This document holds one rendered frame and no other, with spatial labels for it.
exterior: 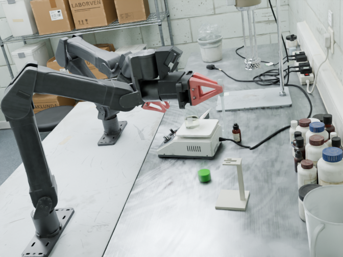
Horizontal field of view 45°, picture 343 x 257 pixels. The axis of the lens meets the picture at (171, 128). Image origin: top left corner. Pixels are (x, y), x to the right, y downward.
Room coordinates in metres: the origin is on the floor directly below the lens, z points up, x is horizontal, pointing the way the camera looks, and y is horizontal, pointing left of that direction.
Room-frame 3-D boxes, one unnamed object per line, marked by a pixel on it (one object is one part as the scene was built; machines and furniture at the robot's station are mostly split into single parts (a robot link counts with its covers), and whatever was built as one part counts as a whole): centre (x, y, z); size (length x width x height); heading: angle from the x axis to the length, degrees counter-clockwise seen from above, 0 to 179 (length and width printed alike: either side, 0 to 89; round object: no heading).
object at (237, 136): (1.28, -0.22, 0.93); 0.03 x 0.03 x 0.07
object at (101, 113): (1.52, 0.22, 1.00); 0.09 x 0.06 x 0.06; 134
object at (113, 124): (1.52, 0.23, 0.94); 0.20 x 0.07 x 0.08; 166
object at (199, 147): (1.27, -0.06, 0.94); 0.22 x 0.13 x 0.08; 66
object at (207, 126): (1.26, -0.09, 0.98); 0.12 x 0.12 x 0.01; 66
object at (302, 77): (1.87, -0.66, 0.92); 0.40 x 0.06 x 0.04; 166
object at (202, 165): (1.07, -0.07, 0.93); 0.04 x 0.04 x 0.06
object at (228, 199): (0.94, -0.13, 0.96); 0.08 x 0.08 x 0.13; 67
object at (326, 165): (0.89, -0.38, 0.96); 0.07 x 0.07 x 0.13
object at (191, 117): (1.27, -0.07, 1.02); 0.06 x 0.05 x 0.08; 13
